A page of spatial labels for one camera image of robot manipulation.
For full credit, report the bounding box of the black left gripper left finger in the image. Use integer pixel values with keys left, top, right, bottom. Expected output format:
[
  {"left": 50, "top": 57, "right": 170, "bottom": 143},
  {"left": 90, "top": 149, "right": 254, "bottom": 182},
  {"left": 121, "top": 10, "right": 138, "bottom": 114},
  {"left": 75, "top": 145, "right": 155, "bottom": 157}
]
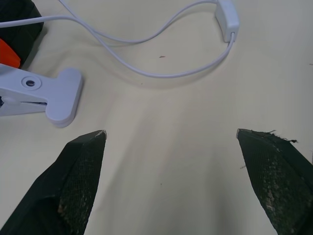
[{"left": 0, "top": 129, "right": 108, "bottom": 235}]

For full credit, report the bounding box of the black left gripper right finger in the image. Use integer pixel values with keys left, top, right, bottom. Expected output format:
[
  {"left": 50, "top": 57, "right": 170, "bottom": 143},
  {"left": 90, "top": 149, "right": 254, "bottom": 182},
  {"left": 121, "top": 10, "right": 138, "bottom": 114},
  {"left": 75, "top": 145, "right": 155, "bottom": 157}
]
[{"left": 235, "top": 128, "right": 313, "bottom": 235}]

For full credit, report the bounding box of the white plastic clamp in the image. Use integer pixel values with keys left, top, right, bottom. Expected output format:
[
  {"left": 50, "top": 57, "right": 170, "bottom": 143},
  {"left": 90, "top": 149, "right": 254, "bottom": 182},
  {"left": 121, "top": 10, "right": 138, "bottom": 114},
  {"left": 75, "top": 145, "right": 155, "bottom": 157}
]
[{"left": 0, "top": 63, "right": 83, "bottom": 128}]

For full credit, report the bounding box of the black block with orange part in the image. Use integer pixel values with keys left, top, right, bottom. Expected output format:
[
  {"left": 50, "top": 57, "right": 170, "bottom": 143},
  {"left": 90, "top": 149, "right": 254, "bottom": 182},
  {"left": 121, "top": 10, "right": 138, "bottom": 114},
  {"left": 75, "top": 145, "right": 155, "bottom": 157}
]
[{"left": 0, "top": 0, "right": 45, "bottom": 70}]

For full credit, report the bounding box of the white cable with switch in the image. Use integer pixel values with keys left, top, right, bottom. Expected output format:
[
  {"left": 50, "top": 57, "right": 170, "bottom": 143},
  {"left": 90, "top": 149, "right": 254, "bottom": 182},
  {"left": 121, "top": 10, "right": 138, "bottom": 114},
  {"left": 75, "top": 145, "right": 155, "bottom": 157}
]
[{"left": 0, "top": 0, "right": 237, "bottom": 79}]

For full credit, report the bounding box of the white inline cable switch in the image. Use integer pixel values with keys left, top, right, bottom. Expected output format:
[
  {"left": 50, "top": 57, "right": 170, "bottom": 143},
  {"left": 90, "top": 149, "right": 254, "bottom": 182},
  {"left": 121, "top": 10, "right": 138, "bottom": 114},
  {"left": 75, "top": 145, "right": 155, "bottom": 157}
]
[{"left": 215, "top": 0, "right": 240, "bottom": 42}]

